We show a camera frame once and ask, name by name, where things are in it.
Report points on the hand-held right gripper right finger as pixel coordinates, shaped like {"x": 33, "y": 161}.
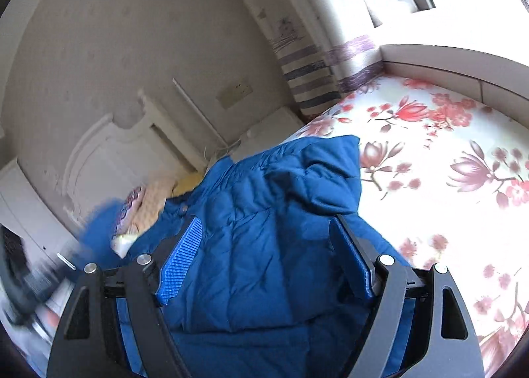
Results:
{"x": 351, "y": 252}

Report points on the blue puffer jacket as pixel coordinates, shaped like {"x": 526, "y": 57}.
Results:
{"x": 264, "y": 245}

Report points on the blue and red patterned pillow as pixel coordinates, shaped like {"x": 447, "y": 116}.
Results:
{"x": 131, "y": 206}

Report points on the wall socket plate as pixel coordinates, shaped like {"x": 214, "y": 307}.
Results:
{"x": 234, "y": 94}

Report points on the printed curtain with striped hem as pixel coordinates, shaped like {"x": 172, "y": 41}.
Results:
{"x": 306, "y": 68}

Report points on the pink pillow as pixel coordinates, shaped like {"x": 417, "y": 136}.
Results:
{"x": 157, "y": 200}

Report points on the white wooden headboard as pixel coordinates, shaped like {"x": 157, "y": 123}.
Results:
{"x": 103, "y": 163}

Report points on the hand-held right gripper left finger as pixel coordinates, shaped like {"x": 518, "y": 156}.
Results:
{"x": 182, "y": 262}

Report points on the white nightstand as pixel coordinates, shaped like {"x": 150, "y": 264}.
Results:
{"x": 272, "y": 130}

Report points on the yellow pillow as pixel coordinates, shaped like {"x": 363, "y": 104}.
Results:
{"x": 188, "y": 184}

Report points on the floral bed sheet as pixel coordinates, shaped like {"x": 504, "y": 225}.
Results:
{"x": 446, "y": 204}

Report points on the white window ledge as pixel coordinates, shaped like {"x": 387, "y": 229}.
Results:
{"x": 446, "y": 64}

